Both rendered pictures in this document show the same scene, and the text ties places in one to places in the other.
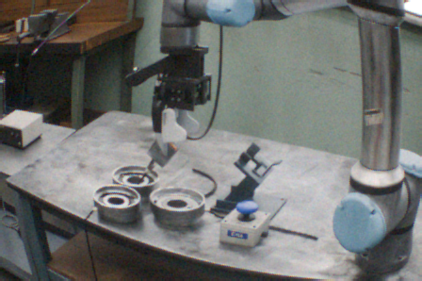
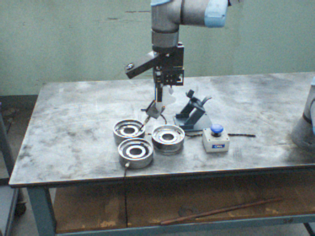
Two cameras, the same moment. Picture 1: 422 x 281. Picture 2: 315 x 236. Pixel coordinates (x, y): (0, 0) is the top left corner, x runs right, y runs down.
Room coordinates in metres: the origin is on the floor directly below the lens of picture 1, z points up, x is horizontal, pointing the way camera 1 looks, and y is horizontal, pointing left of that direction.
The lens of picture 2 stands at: (0.38, 0.57, 1.51)
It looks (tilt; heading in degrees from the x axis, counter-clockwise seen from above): 34 degrees down; 329
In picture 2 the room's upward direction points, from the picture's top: 1 degrees clockwise
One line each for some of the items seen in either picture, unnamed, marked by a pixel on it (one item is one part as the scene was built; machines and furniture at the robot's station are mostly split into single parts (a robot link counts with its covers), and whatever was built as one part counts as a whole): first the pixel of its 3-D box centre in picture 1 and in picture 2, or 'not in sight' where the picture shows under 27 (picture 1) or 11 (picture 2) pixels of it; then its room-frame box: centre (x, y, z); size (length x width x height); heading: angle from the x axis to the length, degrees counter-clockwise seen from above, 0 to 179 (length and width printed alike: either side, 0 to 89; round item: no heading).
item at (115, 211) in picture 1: (116, 205); (135, 153); (1.13, 0.18, 0.82); 0.10 x 0.10 x 0.04
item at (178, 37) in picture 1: (180, 34); (165, 36); (1.17, 0.06, 1.15); 0.08 x 0.08 x 0.05
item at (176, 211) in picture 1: (176, 207); (168, 139); (1.14, 0.06, 0.82); 0.10 x 0.10 x 0.04
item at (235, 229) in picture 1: (248, 227); (217, 139); (1.06, -0.07, 0.82); 0.08 x 0.07 x 0.05; 65
